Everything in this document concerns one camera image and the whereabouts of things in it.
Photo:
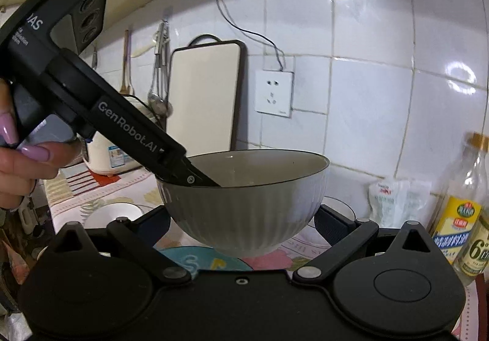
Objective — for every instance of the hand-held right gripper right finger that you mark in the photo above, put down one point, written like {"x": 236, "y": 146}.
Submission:
{"x": 332, "y": 222}

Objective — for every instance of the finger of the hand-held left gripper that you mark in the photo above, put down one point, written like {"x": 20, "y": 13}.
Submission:
{"x": 191, "y": 176}

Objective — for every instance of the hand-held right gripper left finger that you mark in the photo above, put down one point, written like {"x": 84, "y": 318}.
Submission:
{"x": 152, "y": 220}

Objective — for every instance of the small white ribbed bowl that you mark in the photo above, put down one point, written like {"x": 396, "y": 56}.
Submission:
{"x": 114, "y": 213}

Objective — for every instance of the large white ribbed bowl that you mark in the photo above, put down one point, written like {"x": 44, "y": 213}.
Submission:
{"x": 248, "y": 211}

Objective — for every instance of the person's left hand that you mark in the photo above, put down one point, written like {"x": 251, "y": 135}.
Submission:
{"x": 19, "y": 173}

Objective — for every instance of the teal round mat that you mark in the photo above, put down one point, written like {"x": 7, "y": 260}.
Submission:
{"x": 198, "y": 259}

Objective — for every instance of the white plastic bag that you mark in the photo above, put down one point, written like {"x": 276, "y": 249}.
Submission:
{"x": 397, "y": 199}

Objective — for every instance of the white rice cooker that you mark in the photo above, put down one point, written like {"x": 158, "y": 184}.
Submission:
{"x": 110, "y": 157}

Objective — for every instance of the white cutting board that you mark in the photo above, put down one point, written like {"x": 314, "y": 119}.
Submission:
{"x": 206, "y": 96}

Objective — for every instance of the floral tablecloth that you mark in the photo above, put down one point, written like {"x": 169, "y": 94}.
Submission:
{"x": 76, "y": 188}

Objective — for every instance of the hanging metal utensils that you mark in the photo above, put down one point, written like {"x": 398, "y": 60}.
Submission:
{"x": 162, "y": 43}

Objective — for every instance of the yellow label bottle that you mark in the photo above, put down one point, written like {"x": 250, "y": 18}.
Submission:
{"x": 458, "y": 218}

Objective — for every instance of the white label bottle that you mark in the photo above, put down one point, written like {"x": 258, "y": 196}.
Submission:
{"x": 477, "y": 253}

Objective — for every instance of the white wall socket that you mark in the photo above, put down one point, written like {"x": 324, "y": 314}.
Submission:
{"x": 273, "y": 92}

